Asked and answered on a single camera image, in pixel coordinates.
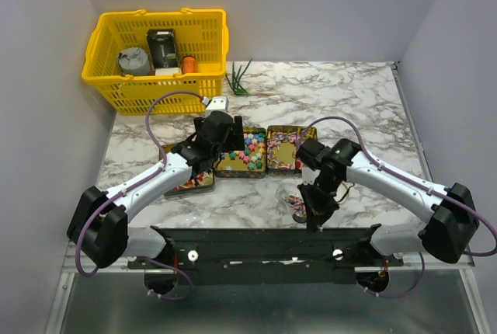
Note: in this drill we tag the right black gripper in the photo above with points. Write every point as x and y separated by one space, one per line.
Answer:
318 211

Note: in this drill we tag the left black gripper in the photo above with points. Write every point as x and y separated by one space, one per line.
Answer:
238 139

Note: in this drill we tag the silver metal scoop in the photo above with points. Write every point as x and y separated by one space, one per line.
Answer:
300 216

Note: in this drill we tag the tin of star candies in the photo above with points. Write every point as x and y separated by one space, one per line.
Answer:
248 163

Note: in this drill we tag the tin of rainbow lollipops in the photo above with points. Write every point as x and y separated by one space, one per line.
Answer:
282 143

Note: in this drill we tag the tin of dark lollipops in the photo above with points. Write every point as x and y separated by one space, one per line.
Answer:
204 182

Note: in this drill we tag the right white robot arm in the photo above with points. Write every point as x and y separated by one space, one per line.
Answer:
444 222

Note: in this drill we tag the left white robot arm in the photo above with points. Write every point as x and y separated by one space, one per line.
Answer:
100 225

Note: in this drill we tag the clear glass jar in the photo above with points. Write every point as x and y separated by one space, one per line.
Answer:
289 196

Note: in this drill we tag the round jar lid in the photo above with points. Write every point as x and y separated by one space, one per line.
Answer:
343 192

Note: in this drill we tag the green onion sprig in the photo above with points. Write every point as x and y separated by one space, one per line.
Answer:
234 81

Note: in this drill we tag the orange bottle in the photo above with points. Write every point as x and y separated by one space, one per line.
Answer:
189 65

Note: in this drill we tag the white box in basket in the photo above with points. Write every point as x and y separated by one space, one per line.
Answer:
167 71

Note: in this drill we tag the black carton box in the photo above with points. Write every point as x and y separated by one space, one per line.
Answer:
163 49

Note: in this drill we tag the grey crumpled can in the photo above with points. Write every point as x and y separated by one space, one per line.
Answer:
134 61

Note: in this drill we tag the yellow plastic shopping basket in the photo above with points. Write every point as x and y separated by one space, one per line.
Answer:
200 33

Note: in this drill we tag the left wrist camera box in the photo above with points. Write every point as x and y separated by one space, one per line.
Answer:
217 103

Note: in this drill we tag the black mounting base rail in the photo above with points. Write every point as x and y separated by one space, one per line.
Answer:
273 256

